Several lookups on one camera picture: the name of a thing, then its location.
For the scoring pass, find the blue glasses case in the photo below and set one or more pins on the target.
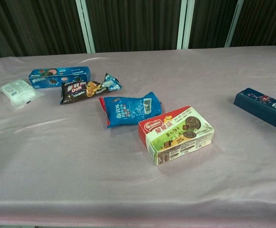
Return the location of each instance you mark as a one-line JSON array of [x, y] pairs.
[[259, 107]]

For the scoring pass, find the green red biscuit box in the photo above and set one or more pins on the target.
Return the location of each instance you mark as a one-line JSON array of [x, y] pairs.
[[175, 137]]

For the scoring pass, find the long blue cookie box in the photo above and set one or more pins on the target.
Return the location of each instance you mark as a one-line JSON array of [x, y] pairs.
[[57, 73]]

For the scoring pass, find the dark ribbed white-framed partition panel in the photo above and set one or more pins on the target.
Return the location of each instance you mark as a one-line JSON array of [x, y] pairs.
[[33, 23], [209, 21], [133, 23], [263, 21]]

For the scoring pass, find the clear white plastic packet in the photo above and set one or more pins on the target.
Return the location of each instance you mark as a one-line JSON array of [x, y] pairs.
[[19, 92]]

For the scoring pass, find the black chips snack bag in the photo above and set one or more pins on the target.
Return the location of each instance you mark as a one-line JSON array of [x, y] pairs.
[[76, 92]]

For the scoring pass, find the pink tablecloth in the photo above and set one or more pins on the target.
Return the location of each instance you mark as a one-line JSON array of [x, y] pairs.
[[57, 154]]

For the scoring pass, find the blue cookie snack bag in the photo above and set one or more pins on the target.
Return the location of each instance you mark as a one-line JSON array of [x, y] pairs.
[[128, 109]]

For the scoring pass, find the small blue white snack packet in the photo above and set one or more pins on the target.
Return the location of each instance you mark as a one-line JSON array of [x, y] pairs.
[[112, 83]]

